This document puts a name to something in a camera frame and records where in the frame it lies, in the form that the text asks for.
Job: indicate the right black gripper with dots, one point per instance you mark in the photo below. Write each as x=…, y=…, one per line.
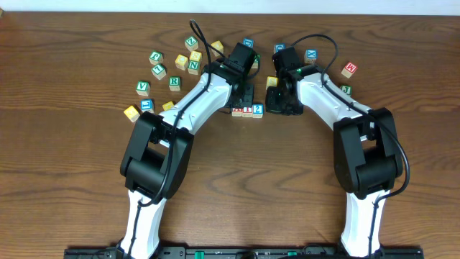
x=272, y=106

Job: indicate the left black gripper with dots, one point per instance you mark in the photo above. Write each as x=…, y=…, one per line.
x=249, y=99

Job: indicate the red I block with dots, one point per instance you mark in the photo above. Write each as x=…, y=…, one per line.
x=247, y=112

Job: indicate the red A block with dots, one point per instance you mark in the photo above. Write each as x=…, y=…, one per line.
x=236, y=112

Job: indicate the blue 2 block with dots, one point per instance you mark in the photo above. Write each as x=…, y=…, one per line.
x=258, y=110

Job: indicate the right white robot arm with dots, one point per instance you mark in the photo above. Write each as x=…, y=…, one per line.
x=366, y=158

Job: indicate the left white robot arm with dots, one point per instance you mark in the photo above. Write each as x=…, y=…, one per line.
x=157, y=155

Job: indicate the yellow block centre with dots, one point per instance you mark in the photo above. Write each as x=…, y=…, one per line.
x=271, y=81

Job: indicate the green B block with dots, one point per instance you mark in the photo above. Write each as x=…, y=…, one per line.
x=255, y=64

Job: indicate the blue block top pair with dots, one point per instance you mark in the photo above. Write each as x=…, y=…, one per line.
x=248, y=42

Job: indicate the yellow block top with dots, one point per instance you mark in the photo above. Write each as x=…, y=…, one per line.
x=217, y=48

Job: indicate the blue X block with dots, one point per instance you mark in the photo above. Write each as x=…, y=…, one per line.
x=310, y=56

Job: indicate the blue D block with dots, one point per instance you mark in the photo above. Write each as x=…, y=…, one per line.
x=279, y=47

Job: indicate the green N block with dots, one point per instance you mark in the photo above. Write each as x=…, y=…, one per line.
x=194, y=67

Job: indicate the yellow block upper near N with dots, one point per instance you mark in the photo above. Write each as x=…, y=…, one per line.
x=196, y=56

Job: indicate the yellow block n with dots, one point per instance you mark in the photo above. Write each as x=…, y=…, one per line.
x=182, y=62
x=196, y=56

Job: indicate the green J block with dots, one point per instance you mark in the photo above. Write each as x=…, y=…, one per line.
x=346, y=89

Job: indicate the green Z block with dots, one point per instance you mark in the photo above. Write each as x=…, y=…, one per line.
x=191, y=43

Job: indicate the green R block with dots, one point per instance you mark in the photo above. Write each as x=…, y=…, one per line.
x=174, y=83

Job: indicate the red M block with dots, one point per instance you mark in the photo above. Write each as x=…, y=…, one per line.
x=349, y=70

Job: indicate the yellow block lower left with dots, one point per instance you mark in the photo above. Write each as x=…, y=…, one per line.
x=167, y=106

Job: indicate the green 7 block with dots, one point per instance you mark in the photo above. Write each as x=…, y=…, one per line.
x=159, y=71

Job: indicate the blue L block left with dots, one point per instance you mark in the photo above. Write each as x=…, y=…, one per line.
x=147, y=105

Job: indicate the green V block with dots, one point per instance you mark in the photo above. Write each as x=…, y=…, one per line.
x=143, y=88

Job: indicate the yellow block far left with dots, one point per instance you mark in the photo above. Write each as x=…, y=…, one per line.
x=132, y=113

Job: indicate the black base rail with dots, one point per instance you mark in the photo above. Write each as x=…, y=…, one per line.
x=311, y=251

